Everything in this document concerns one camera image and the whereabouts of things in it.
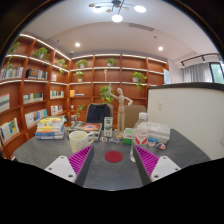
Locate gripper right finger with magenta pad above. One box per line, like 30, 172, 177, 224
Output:
133, 146, 180, 185

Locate grey window curtain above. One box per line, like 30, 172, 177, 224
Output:
183, 63, 212, 83

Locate white green milk carton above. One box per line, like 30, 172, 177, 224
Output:
104, 117, 113, 137

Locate potted plant upper left shelf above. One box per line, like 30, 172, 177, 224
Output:
33, 47, 50, 61

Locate wooden wall bookshelf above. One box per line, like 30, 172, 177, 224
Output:
0, 34, 168, 159

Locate clear plastic water bottle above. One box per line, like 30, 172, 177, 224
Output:
130, 112, 149, 162

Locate potted plant right shelf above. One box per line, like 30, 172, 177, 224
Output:
132, 72, 147, 90

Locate ceiling chandelier lamp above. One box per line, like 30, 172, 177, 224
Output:
89, 0, 146, 23

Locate magazine with orange cover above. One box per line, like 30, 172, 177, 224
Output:
67, 121, 103, 137

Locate dark blue office chair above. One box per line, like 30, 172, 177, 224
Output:
86, 104, 111, 123

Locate small green white box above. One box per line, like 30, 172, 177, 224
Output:
123, 128, 133, 144

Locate white ceramic mug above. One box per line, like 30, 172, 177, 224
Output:
69, 131, 94, 153

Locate small wrapped snack blue red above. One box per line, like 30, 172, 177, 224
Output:
156, 143, 166, 150

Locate stack of colourful books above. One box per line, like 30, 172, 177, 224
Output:
35, 116, 64, 140

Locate potted plant shelf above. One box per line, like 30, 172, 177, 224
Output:
132, 72, 147, 90
33, 47, 50, 61

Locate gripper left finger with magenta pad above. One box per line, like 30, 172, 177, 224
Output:
45, 145, 94, 186

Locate tan chair back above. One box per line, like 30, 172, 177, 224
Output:
125, 105, 146, 128

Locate trailing green potted plant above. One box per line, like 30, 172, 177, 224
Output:
100, 86, 114, 103

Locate wooden artist mannequin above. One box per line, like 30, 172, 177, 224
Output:
108, 87, 133, 139

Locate red round coaster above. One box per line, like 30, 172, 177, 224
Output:
105, 151, 123, 163

